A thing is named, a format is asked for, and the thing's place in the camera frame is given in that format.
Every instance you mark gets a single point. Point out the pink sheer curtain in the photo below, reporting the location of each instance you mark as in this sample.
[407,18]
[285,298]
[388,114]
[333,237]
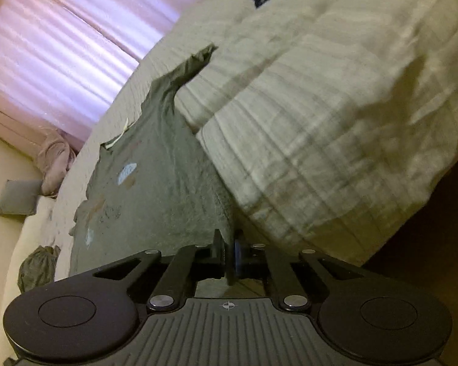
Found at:
[61,45]

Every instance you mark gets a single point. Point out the pink pillow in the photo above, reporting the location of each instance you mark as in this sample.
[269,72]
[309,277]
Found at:
[57,167]

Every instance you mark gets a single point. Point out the bed with striped cover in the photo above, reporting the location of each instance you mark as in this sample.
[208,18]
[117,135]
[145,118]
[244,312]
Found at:
[328,122]

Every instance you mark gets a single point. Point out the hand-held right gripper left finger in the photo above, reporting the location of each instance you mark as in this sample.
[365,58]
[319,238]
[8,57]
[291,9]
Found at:
[217,253]

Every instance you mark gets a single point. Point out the grey t-shirt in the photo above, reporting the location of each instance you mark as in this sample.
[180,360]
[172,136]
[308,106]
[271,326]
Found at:
[156,167]

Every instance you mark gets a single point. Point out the cream headboard cushion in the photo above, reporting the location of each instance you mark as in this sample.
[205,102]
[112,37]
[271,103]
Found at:
[34,232]

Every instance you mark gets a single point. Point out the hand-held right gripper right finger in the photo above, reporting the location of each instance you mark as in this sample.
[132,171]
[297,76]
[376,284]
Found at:
[238,253]

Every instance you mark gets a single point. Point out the grey pillow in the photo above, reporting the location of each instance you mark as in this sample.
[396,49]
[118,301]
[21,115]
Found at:
[17,198]

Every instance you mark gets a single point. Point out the pink pleated drape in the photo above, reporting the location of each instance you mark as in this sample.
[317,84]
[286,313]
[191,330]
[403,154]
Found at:
[15,125]

